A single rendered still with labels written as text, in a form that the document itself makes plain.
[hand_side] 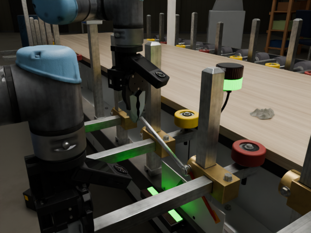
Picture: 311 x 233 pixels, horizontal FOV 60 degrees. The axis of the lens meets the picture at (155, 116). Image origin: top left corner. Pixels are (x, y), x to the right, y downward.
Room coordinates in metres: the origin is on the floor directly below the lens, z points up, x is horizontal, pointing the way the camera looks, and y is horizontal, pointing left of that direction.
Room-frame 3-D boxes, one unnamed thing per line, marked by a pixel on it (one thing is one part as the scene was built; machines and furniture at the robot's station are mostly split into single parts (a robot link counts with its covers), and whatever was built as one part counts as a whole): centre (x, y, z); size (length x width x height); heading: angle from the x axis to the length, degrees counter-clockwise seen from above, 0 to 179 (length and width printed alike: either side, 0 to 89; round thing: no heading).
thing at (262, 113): (0.80, -0.35, 0.91); 0.09 x 0.07 x 0.02; 114
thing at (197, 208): (0.58, -0.09, 0.75); 0.26 x 0.01 x 0.10; 31
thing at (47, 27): (2.06, 0.78, 0.89); 0.03 x 0.03 x 0.48; 31
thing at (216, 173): (0.55, -0.14, 0.84); 0.13 x 0.06 x 0.05; 31
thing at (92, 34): (1.21, 0.27, 0.92); 0.05 x 0.04 x 0.45; 31
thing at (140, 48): (0.71, 0.07, 1.07); 0.09 x 0.08 x 0.12; 51
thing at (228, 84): (0.59, -0.16, 1.07); 0.06 x 0.06 x 0.02
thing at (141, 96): (0.72, 0.06, 0.97); 0.06 x 0.03 x 0.09; 51
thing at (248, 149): (0.58, -0.23, 0.85); 0.08 x 0.08 x 0.11
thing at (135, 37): (0.71, 0.07, 1.15); 0.08 x 0.08 x 0.05
